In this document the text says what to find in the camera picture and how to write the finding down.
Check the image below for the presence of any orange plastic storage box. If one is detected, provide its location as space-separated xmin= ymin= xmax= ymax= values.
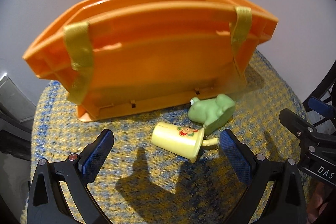
xmin=23 ymin=0 xmax=278 ymax=122

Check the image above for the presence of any person's right hand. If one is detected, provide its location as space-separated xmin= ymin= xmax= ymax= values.
xmin=306 ymin=182 xmax=335 ymax=223

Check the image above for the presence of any yellow blue woven mat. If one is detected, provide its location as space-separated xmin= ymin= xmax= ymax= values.
xmin=31 ymin=52 xmax=306 ymax=223

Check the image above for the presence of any grey metal furniture panel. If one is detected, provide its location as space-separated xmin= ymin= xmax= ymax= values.
xmin=1 ymin=73 xmax=36 ymax=123

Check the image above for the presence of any yellow toy cup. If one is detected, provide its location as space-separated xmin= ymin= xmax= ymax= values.
xmin=151 ymin=122 xmax=219 ymax=162

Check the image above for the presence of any green frog toy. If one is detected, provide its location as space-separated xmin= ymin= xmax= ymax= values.
xmin=187 ymin=94 xmax=236 ymax=136

